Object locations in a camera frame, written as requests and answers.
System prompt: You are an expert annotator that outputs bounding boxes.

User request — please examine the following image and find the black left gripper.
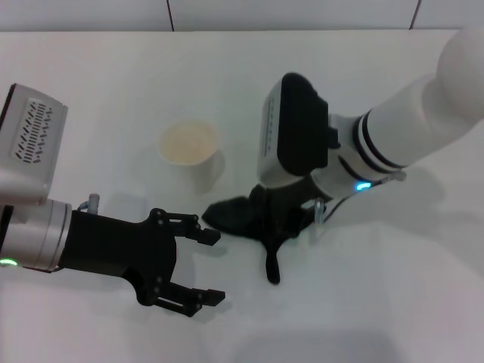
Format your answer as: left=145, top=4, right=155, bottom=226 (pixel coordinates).
left=57, top=207, right=227, bottom=318

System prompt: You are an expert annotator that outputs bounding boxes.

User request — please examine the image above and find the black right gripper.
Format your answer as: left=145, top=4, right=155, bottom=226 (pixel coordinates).
left=156, top=178, right=323, bottom=247

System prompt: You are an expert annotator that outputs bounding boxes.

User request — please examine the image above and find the dark blue rag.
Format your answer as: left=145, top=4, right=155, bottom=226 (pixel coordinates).
left=201, top=186, right=317, bottom=285

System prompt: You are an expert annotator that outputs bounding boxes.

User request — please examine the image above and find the white paper cup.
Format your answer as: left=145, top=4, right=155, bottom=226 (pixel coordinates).
left=157, top=118, right=227, bottom=194

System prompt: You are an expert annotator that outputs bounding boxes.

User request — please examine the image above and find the right gripper silver connector plug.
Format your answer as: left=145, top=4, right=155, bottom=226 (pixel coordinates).
left=312, top=197, right=327, bottom=225

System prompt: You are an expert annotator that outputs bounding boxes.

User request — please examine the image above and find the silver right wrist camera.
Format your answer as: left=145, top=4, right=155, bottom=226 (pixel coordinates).
left=257, top=72, right=342, bottom=189

